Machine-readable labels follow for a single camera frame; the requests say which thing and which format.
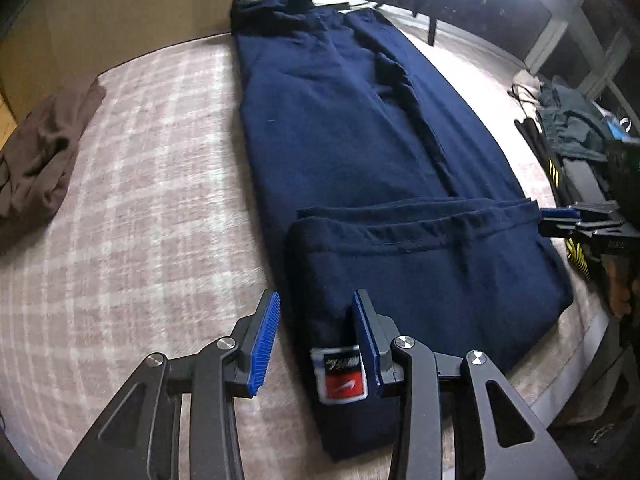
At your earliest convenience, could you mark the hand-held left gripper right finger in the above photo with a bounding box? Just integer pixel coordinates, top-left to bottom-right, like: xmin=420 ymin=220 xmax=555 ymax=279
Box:
xmin=351 ymin=289 xmax=576 ymax=480

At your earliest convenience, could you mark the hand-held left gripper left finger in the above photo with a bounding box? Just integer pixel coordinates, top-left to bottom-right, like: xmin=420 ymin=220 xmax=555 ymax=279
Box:
xmin=57 ymin=289 xmax=282 ymax=480

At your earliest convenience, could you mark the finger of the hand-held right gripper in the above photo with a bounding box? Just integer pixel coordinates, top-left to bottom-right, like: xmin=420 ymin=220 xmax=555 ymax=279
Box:
xmin=540 ymin=220 xmax=623 ymax=256
xmin=540 ymin=201 xmax=623 ymax=222

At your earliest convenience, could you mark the navy blue t-shirt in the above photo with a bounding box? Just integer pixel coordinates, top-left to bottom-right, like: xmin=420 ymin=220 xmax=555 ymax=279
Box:
xmin=231 ymin=0 xmax=573 ymax=463

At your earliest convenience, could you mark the person's right hand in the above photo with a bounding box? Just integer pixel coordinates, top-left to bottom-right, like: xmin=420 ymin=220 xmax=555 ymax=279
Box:
xmin=607 ymin=257 xmax=636 ymax=317

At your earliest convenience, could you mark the light blue garment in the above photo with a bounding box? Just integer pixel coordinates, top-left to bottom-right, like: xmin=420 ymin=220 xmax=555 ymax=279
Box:
xmin=602 ymin=115 xmax=628 ymax=139

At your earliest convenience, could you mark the plaid woven mat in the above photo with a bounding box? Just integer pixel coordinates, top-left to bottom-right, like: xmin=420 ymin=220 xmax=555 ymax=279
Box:
xmin=0 ymin=30 xmax=608 ymax=471

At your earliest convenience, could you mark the brown folded garment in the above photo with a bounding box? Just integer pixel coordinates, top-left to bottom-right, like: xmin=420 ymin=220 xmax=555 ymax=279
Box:
xmin=0 ymin=80 xmax=107 ymax=233

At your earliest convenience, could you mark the beige cloth with cable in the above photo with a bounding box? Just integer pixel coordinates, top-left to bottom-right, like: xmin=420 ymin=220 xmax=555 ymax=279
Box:
xmin=512 ymin=70 xmax=546 ymax=98

